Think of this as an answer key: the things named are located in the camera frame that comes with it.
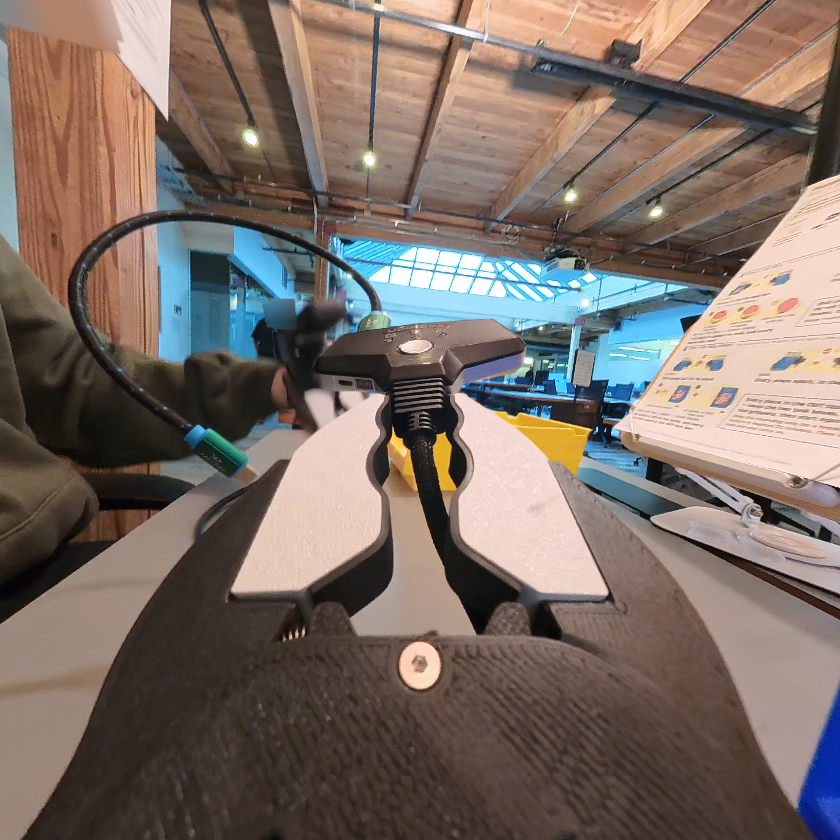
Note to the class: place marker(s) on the person's left forearm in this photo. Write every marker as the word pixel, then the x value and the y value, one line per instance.
pixel 223 394

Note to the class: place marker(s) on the printed instruction sheet board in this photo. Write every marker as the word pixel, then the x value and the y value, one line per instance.
pixel 754 367

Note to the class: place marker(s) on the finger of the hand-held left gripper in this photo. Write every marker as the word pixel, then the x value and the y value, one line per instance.
pixel 323 408

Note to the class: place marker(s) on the ceiling spot light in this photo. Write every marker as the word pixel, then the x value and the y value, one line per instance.
pixel 655 210
pixel 570 194
pixel 250 136
pixel 369 158

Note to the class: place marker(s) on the yellow plastic bin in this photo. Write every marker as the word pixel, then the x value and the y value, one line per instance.
pixel 551 439

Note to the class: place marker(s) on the black switch hub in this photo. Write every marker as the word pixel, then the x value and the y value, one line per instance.
pixel 472 354

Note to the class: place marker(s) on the black office chair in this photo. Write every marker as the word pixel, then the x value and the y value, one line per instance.
pixel 144 489

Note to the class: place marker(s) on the person's left hand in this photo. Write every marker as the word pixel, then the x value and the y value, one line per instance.
pixel 283 390

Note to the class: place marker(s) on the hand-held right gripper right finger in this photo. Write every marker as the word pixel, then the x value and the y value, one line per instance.
pixel 525 512

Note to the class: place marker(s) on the person's torso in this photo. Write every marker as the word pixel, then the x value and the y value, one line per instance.
pixel 33 459

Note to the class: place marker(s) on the black metal pole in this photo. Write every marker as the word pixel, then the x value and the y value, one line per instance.
pixel 825 92

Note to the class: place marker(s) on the grey desk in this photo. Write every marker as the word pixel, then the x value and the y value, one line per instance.
pixel 65 643

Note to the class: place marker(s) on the blue plastic object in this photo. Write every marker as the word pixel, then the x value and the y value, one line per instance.
pixel 820 774

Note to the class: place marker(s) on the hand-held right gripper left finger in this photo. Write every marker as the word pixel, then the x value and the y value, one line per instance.
pixel 308 505

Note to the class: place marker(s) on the white standing sign board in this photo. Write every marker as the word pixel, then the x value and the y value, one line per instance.
pixel 584 367

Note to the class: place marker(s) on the white ceiling projector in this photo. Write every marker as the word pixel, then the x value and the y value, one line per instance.
pixel 565 262

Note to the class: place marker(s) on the wooden office desk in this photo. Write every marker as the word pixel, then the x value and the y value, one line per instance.
pixel 558 397

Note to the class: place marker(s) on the white sheet stand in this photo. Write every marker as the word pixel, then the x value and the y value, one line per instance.
pixel 709 525

